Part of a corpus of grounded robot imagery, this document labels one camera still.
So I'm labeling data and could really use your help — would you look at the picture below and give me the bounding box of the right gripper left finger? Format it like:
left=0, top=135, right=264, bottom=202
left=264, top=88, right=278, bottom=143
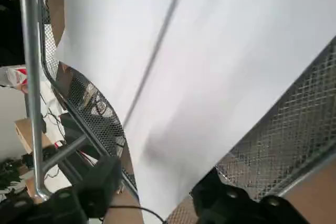
left=0, top=155, right=123, bottom=224

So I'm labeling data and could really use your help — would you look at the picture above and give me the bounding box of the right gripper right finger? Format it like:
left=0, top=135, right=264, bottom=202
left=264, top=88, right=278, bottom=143
left=190, top=167, right=311, bottom=224

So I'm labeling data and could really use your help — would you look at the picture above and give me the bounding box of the white A4 paper sheet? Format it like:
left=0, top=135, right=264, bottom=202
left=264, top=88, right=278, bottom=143
left=56, top=0, right=336, bottom=221

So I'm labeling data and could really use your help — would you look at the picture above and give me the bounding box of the metal mesh file organizer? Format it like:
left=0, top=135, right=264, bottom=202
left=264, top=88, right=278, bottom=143
left=18, top=0, right=336, bottom=224

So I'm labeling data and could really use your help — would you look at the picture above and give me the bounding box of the brown cardboard box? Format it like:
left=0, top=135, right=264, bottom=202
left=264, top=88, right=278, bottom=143
left=14, top=118, right=57, bottom=157

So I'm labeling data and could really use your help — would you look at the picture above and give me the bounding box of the red white package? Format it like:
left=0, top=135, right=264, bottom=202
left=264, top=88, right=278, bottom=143
left=0, top=66, right=29, bottom=94

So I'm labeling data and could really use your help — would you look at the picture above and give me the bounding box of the large black object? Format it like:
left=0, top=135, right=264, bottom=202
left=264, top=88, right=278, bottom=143
left=0, top=0, right=27, bottom=67

